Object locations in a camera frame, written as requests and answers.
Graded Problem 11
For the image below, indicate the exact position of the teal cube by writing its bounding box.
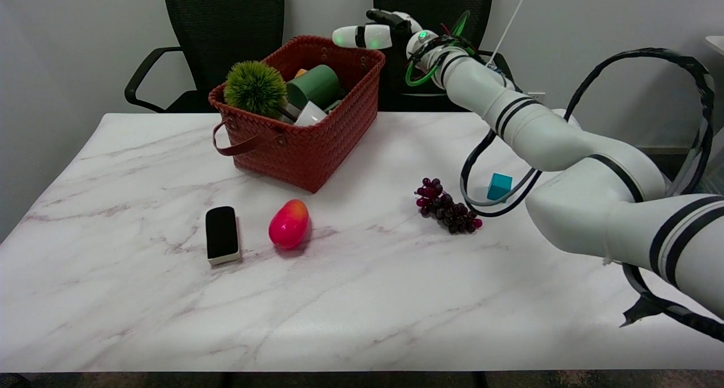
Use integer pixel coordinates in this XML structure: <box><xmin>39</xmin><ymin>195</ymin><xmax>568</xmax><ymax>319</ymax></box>
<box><xmin>487</xmin><ymin>173</ymin><xmax>513</xmax><ymax>201</ymax></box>

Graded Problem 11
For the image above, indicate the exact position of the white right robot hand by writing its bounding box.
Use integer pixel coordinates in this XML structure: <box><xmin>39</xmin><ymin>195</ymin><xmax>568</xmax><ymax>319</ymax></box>
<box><xmin>331</xmin><ymin>8</ymin><xmax>424</xmax><ymax>53</ymax></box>

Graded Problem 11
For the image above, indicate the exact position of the black office chair with armrest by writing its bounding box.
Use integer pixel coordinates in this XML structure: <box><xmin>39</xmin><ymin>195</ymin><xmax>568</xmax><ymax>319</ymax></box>
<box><xmin>124</xmin><ymin>0</ymin><xmax>285</xmax><ymax>114</ymax></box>

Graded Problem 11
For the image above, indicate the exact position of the white cable tie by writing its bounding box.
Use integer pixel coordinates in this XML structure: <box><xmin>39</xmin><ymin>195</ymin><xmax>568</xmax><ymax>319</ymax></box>
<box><xmin>485</xmin><ymin>0</ymin><xmax>535</xmax><ymax>67</ymax></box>

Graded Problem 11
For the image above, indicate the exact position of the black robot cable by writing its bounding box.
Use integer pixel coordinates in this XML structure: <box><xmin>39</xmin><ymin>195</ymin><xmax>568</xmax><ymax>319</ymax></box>
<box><xmin>459</xmin><ymin>48</ymin><xmax>724</xmax><ymax>342</ymax></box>

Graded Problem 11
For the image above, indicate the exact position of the black mesh office chair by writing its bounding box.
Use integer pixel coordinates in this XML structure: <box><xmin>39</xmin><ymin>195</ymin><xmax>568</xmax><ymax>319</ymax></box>
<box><xmin>373</xmin><ymin>0</ymin><xmax>515</xmax><ymax>113</ymax></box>

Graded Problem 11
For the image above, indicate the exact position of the green spiky ball plant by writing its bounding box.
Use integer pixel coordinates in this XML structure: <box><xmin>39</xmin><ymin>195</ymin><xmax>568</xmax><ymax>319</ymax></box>
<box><xmin>223</xmin><ymin>59</ymin><xmax>287</xmax><ymax>119</ymax></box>

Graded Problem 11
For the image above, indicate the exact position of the black whiteboard eraser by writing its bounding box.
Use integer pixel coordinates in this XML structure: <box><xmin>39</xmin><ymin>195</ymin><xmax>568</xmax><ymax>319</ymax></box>
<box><xmin>205</xmin><ymin>206</ymin><xmax>242</xmax><ymax>266</ymax></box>

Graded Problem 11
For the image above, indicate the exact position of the purple toy grape bunch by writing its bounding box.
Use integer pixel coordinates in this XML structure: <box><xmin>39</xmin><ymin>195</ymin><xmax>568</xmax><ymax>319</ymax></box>
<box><xmin>415</xmin><ymin>177</ymin><xmax>483</xmax><ymax>235</ymax></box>

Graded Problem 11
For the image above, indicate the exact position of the white cup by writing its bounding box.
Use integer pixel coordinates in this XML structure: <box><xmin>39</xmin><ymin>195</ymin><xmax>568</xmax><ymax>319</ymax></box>
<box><xmin>293</xmin><ymin>101</ymin><xmax>327</xmax><ymax>127</ymax></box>

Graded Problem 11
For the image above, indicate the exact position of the red woven basket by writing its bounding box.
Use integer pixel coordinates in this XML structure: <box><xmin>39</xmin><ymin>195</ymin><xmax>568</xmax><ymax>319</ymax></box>
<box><xmin>208</xmin><ymin>35</ymin><xmax>386</xmax><ymax>194</ymax></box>

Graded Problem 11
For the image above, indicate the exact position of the green mug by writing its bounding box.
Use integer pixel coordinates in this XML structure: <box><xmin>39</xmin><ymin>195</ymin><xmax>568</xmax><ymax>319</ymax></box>
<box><xmin>286</xmin><ymin>64</ymin><xmax>343</xmax><ymax>110</ymax></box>

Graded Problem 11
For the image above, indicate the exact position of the red toy mango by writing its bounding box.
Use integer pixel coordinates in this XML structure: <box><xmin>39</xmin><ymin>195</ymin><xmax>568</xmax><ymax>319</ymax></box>
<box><xmin>268</xmin><ymin>199</ymin><xmax>310</xmax><ymax>250</ymax></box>

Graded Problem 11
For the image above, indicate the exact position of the green robot cable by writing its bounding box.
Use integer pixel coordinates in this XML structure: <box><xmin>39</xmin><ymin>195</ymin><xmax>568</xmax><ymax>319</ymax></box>
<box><xmin>404</xmin><ymin>10</ymin><xmax>471</xmax><ymax>88</ymax></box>

